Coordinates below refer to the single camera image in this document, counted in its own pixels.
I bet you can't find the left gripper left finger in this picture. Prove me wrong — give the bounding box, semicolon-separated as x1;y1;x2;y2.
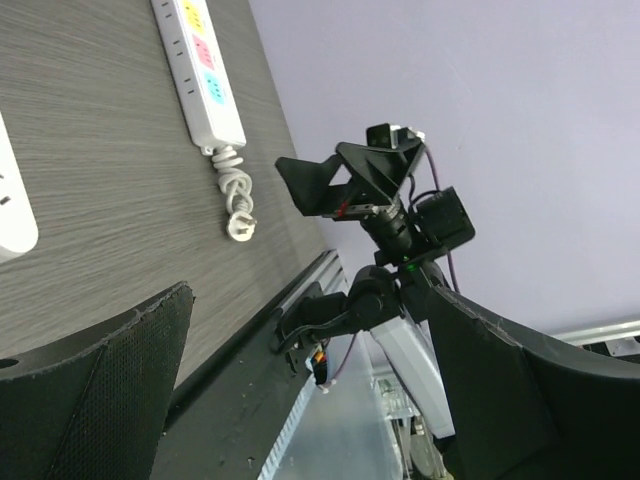
1;282;194;479

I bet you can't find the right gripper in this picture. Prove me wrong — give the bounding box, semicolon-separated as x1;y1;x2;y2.
275;139;425;220

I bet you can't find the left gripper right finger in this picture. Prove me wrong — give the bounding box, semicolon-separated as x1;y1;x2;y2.
425;287;639;479

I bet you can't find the white triangular socket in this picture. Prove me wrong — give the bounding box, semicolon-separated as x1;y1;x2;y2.
0;118;39;263

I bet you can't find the white power strip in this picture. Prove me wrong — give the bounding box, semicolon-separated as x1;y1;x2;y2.
150;0;246;151

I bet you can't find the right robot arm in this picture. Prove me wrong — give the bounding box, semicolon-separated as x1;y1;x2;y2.
270;124;475;438

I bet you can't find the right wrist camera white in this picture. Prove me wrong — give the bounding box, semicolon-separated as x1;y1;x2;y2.
366;123;425;149

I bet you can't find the right aluminium frame post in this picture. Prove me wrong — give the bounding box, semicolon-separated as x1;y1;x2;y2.
277;249;347;311

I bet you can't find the white coiled power cord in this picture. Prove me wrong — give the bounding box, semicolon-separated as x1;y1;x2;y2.
210;145;259;243

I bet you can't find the front aluminium rail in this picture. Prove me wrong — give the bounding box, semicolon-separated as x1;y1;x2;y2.
550;315;639;359

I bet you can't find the white slotted cable duct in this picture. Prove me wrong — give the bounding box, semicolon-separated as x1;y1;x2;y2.
257;379;317;480

